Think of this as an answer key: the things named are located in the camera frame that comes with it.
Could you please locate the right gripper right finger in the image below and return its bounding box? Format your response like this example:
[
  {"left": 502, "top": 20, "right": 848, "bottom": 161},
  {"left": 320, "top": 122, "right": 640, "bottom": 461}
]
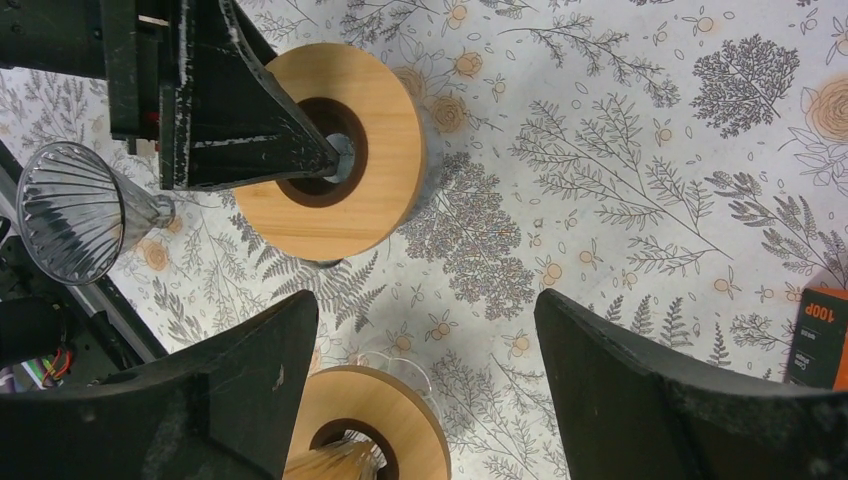
[{"left": 534, "top": 289, "right": 847, "bottom": 479}]

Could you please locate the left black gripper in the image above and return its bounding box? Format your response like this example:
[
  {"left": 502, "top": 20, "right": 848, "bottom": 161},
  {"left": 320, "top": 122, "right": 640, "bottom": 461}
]
[{"left": 1, "top": 1, "right": 339, "bottom": 191}]

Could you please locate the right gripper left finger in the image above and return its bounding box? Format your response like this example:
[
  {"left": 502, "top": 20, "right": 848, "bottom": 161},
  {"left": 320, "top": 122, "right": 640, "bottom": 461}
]
[{"left": 1, "top": 290, "right": 319, "bottom": 479}]

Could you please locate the wooden ring holder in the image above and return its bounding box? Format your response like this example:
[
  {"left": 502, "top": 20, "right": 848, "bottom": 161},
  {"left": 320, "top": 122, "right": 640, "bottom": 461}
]
[
  {"left": 283, "top": 365, "right": 452, "bottom": 479},
  {"left": 234, "top": 43, "right": 427, "bottom": 261}
]

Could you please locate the brown paper coffee filter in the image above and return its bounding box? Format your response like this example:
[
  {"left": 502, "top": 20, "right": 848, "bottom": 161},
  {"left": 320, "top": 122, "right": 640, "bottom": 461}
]
[{"left": 283, "top": 440, "right": 378, "bottom": 480}]

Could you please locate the clear glass dripper cone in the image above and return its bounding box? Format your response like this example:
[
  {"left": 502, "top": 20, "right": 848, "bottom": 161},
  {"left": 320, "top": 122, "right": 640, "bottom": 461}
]
[{"left": 332, "top": 352, "right": 452, "bottom": 479}]

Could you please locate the orange coffee filter box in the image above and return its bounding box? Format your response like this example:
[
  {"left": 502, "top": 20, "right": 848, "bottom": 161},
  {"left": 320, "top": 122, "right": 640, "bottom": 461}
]
[{"left": 784, "top": 287, "right": 847, "bottom": 392}]

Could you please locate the floral tablecloth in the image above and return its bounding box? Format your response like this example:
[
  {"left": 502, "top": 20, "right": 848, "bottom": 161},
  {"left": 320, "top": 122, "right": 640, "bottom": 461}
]
[{"left": 1, "top": 1, "right": 847, "bottom": 479}]

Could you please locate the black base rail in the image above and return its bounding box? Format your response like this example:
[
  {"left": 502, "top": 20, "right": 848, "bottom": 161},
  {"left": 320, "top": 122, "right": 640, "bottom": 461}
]
[{"left": 1, "top": 146, "right": 167, "bottom": 395}]

